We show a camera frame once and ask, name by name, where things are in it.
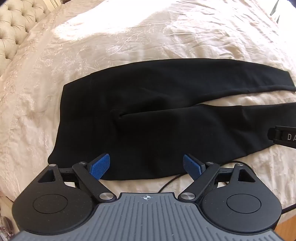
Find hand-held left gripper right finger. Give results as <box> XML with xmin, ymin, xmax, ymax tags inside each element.
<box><xmin>183</xmin><ymin>153</ymin><xmax>256</xmax><ymax>202</ymax></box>

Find black pants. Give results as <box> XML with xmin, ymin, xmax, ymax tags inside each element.
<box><xmin>47</xmin><ymin>58</ymin><xmax>296</xmax><ymax>181</ymax></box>

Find cream embroidered bedspread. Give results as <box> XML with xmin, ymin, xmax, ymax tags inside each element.
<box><xmin>0</xmin><ymin>0</ymin><xmax>296</xmax><ymax>223</ymax></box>

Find colourful patterned object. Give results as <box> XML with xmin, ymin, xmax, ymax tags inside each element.
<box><xmin>0</xmin><ymin>214</ymin><xmax>15</xmax><ymax>241</ymax></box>

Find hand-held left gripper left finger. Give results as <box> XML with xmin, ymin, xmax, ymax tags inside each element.
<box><xmin>38</xmin><ymin>153</ymin><xmax>117</xmax><ymax>202</ymax></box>

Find black cable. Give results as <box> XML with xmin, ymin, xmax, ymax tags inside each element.
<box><xmin>159</xmin><ymin>160</ymin><xmax>296</xmax><ymax>214</ymax></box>

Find beige tufted headboard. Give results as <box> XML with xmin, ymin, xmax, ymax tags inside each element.
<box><xmin>0</xmin><ymin>0</ymin><xmax>50</xmax><ymax>77</ymax></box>

